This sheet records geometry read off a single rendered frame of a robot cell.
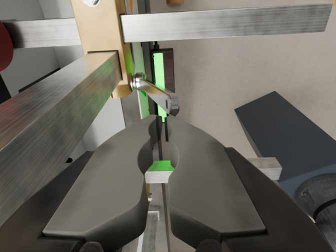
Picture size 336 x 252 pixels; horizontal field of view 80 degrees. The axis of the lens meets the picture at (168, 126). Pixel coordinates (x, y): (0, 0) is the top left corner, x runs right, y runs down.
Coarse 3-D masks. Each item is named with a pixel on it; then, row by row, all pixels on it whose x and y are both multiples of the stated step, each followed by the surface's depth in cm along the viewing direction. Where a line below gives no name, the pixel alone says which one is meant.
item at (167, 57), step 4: (164, 56) 41; (168, 56) 41; (164, 60) 42; (168, 60) 42; (164, 64) 42; (168, 64) 42; (164, 68) 42; (168, 68) 42; (172, 68) 42; (164, 72) 43; (168, 72) 43; (172, 72) 43; (168, 76) 43; (172, 76) 43; (168, 80) 44; (172, 80) 44; (168, 84) 44; (172, 84) 44; (168, 88) 45; (172, 88) 45
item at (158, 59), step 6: (156, 54) 41; (156, 60) 42; (162, 60) 42; (156, 66) 42; (162, 66) 42; (156, 72) 43; (162, 72) 43; (156, 78) 44; (162, 78) 44; (162, 84) 44; (162, 114) 48; (162, 120) 49
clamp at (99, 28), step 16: (80, 0) 22; (112, 0) 22; (80, 16) 23; (96, 16) 23; (112, 16) 23; (80, 32) 24; (96, 32) 24; (112, 32) 24; (96, 48) 24; (112, 48) 24; (128, 48) 28; (128, 64) 27; (128, 80) 27; (112, 96) 28
